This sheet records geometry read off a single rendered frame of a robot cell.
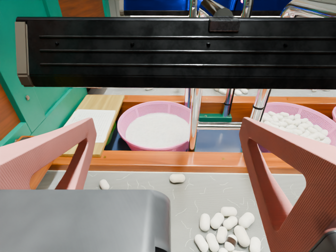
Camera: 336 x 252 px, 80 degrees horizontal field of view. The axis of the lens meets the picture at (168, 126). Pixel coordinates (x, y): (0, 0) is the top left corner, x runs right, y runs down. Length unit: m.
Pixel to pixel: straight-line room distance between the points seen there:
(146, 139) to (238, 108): 0.39
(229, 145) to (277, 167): 0.21
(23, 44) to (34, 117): 0.33
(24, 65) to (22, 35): 0.03
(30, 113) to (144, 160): 0.30
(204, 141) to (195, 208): 0.32
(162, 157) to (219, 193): 0.16
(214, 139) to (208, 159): 0.22
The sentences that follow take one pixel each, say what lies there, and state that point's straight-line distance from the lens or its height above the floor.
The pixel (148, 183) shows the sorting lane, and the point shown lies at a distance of 0.52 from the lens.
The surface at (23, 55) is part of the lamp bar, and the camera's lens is 0.30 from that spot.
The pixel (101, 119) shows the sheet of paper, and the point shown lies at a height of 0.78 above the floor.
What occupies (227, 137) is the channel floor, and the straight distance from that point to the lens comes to 0.77.
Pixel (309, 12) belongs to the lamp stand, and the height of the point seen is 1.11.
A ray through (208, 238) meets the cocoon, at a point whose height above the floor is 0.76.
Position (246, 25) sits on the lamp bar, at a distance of 0.27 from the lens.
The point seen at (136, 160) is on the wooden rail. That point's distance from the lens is 0.54.
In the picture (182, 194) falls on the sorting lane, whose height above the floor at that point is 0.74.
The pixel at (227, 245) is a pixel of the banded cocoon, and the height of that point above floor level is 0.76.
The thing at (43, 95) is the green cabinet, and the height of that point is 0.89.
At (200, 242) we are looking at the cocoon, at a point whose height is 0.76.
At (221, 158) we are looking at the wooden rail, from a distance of 0.56.
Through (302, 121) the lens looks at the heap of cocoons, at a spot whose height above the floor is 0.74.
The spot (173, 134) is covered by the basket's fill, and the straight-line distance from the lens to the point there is 0.66.
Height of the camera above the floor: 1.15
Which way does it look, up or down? 36 degrees down
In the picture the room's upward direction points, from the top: straight up
